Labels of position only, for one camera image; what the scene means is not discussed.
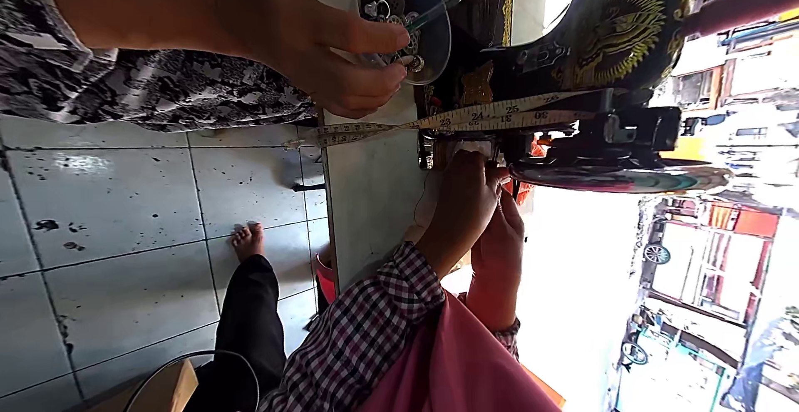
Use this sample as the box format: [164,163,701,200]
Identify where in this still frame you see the person's legs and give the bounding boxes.
[183,223,287,412]

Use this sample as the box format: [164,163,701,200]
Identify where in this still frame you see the red plastic bag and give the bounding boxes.
[504,132,553,207]

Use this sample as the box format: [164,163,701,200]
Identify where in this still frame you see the clear plastic bowl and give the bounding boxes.
[354,0,452,86]

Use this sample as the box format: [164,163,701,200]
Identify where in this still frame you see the teal cart with wheel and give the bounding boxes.
[618,307,737,412]

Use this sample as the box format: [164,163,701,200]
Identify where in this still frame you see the orange flat object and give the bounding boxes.
[519,363,567,409]

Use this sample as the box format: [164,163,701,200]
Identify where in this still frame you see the person's left forearm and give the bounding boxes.
[258,218,474,412]

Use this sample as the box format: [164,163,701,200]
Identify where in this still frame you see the dark pink rod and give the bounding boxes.
[682,0,799,40]

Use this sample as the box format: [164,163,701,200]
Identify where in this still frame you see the person's right forearm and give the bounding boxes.
[459,267,521,362]

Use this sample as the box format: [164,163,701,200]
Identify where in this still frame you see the pile of buttons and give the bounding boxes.
[360,0,426,74]

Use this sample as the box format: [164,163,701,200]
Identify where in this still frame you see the red bucket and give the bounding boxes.
[313,252,338,305]

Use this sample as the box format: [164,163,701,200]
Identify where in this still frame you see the parked vehicle with spoked wheel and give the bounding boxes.
[642,207,780,328]

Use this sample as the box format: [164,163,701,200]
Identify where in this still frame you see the black gold sewing machine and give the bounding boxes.
[417,0,735,197]

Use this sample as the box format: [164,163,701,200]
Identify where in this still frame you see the yellow white measuring tape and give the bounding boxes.
[285,89,615,151]

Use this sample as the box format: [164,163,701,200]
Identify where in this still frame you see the translucent green stick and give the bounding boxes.
[404,0,466,34]

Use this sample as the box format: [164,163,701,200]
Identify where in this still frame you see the thin dark thread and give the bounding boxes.
[413,170,432,229]

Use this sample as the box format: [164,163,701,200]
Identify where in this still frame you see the person's right hand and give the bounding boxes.
[471,185,526,275]

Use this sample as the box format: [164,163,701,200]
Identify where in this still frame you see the person's left hand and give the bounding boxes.
[431,150,511,246]

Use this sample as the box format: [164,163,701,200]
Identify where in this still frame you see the pale sewing table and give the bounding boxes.
[312,0,549,297]

